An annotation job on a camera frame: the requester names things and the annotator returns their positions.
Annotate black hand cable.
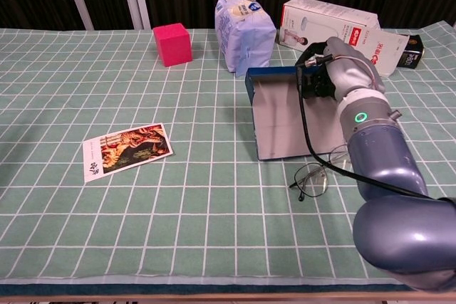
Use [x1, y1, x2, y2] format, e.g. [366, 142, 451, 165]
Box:
[295, 54, 447, 203]

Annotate thin-framed eyeglasses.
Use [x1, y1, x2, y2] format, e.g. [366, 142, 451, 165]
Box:
[289, 144, 354, 203]

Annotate dark blue box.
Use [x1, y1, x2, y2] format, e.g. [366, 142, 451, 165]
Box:
[244, 65, 352, 162]

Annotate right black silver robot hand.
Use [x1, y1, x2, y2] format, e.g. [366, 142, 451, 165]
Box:
[294, 36, 386, 100]

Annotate light blue tissue pack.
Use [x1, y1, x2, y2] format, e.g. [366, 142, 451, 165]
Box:
[214, 0, 277, 78]

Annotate white lamp carton box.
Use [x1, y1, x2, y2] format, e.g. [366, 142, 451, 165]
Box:
[278, 0, 410, 78]

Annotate pink foam cube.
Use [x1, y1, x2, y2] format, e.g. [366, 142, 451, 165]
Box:
[152, 23, 194, 68]

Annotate green checked tablecloth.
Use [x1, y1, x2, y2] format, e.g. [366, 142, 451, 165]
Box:
[0, 21, 456, 285]

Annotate small black packet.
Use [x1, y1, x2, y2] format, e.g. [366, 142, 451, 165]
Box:
[394, 33, 428, 70]

